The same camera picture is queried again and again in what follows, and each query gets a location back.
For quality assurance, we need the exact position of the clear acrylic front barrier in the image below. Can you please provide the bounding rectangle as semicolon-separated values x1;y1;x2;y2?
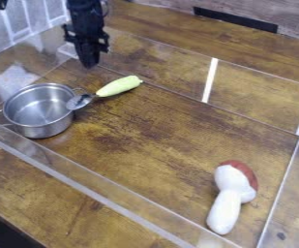
0;125;240;248

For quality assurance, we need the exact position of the clear acrylic right barrier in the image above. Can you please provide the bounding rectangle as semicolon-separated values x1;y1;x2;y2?
256;127;299;248

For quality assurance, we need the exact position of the clear acrylic barrier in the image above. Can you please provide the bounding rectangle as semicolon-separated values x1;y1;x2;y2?
256;127;299;248
0;125;240;248

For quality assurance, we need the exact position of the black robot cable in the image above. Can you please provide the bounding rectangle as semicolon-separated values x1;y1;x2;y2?
99;0;111;17

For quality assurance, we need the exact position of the black strip on wall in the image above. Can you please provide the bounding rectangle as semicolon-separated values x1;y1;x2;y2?
192;7;277;33

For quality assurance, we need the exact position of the clear acrylic triangle stand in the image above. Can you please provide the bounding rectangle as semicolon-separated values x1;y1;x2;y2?
56;37;77;59

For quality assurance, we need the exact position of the plush mushroom toy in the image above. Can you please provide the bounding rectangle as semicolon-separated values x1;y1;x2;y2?
205;160;259;235

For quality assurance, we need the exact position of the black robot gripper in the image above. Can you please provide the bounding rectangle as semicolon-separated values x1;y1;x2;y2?
63;0;108;69

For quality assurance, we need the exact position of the small stainless steel pot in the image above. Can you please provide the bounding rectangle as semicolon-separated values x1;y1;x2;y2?
0;82;84;139

